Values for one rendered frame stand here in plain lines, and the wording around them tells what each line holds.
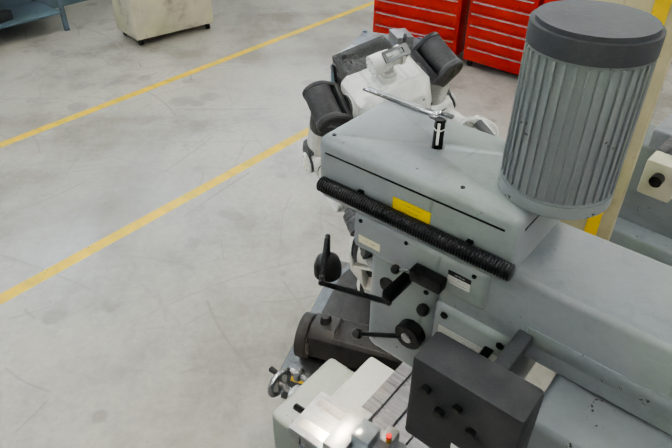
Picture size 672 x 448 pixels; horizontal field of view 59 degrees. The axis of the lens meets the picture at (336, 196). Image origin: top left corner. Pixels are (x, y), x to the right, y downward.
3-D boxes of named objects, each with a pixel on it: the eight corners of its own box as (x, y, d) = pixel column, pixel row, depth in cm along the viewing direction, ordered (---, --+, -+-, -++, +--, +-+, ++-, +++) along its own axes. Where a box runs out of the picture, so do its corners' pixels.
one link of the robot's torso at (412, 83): (323, 126, 225) (310, 52, 196) (401, 92, 231) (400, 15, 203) (360, 179, 208) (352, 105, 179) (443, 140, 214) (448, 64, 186)
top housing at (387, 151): (316, 196, 135) (315, 134, 126) (383, 152, 152) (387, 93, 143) (506, 290, 111) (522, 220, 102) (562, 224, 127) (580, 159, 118)
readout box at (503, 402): (399, 435, 110) (408, 359, 98) (426, 402, 116) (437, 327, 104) (498, 504, 99) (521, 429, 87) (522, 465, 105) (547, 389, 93)
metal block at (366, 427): (350, 447, 157) (351, 433, 153) (363, 431, 161) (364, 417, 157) (366, 458, 154) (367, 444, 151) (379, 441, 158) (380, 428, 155)
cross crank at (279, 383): (260, 396, 222) (258, 376, 215) (282, 376, 229) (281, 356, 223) (291, 420, 214) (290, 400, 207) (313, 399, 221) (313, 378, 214)
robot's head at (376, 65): (366, 74, 190) (365, 52, 183) (394, 62, 192) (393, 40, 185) (376, 86, 186) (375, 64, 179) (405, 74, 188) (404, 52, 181)
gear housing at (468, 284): (350, 246, 137) (351, 211, 131) (409, 199, 152) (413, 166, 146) (481, 315, 119) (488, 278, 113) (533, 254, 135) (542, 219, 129)
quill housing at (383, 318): (362, 343, 154) (367, 248, 136) (407, 300, 167) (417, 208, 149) (425, 382, 144) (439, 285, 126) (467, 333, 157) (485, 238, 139)
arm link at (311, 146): (297, 150, 220) (300, 119, 200) (329, 141, 223) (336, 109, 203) (308, 177, 216) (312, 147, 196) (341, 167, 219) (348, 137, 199)
